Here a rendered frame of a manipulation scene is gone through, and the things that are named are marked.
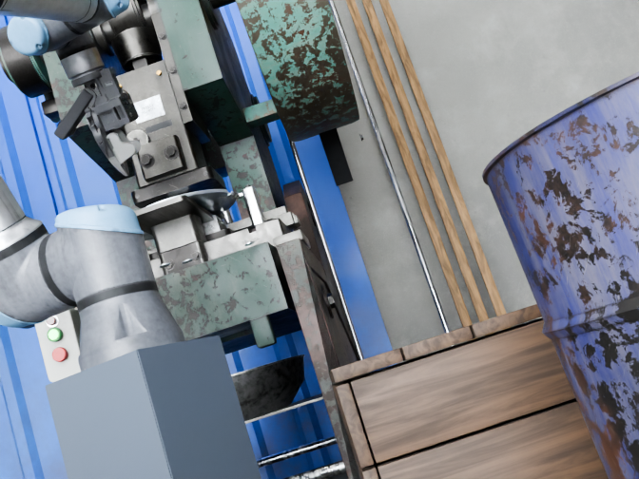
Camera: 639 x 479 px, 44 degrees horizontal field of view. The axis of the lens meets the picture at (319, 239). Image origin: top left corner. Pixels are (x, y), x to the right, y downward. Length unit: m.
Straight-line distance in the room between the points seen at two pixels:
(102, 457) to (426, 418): 0.43
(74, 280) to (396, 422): 0.49
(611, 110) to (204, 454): 0.71
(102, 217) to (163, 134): 0.77
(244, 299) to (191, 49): 0.62
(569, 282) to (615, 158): 0.12
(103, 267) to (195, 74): 0.84
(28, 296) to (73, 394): 0.17
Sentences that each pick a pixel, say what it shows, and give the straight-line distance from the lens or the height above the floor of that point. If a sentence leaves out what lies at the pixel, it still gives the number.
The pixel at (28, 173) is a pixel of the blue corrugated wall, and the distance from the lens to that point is 3.38.
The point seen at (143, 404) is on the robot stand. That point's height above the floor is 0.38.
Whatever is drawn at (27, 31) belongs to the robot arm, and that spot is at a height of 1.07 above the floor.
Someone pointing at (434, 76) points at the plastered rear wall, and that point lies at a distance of 3.18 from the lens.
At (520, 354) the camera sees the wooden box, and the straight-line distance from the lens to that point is 1.06.
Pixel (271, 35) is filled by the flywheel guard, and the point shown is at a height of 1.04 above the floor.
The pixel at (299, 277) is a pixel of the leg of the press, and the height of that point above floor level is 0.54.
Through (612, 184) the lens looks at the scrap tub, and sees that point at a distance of 0.64.
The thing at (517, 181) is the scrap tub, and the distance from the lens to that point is 0.71.
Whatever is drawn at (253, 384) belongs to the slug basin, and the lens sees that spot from 1.73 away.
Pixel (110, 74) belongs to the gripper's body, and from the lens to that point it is 1.64.
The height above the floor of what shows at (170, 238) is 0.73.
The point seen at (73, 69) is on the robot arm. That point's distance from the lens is 1.64.
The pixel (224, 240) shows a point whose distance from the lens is 1.75.
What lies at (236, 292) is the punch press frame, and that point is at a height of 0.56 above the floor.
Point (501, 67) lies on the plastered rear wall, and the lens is 3.22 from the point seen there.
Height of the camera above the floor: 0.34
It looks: 10 degrees up
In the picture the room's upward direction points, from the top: 18 degrees counter-clockwise
